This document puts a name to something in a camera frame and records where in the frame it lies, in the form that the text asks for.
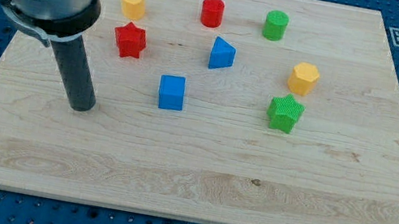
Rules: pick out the red cylinder block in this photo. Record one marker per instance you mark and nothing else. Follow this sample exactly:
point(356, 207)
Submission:
point(212, 13)

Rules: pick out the blue triangle block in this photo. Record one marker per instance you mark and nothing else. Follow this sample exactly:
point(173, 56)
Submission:
point(222, 54)

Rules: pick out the light wooden board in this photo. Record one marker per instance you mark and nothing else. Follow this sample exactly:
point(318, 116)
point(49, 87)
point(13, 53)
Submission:
point(216, 161)

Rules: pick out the blue cube block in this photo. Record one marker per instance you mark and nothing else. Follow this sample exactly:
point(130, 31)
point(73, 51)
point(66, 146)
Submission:
point(171, 92)

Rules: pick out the yellow hexagon block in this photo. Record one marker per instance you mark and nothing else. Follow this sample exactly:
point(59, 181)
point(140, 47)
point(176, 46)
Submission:
point(303, 78)

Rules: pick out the green star block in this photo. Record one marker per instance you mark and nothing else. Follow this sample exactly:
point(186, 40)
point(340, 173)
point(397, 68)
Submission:
point(284, 113)

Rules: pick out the green cylinder block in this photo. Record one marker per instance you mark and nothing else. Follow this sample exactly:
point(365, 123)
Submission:
point(275, 24)

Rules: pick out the black cylindrical pointer tool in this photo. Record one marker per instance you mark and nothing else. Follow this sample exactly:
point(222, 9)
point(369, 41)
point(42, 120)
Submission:
point(72, 63)

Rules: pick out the yellow heart block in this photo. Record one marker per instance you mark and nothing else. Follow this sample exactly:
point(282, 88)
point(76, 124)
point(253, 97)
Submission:
point(133, 9)

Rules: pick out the red star block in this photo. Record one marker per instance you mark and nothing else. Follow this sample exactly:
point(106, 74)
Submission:
point(130, 40)

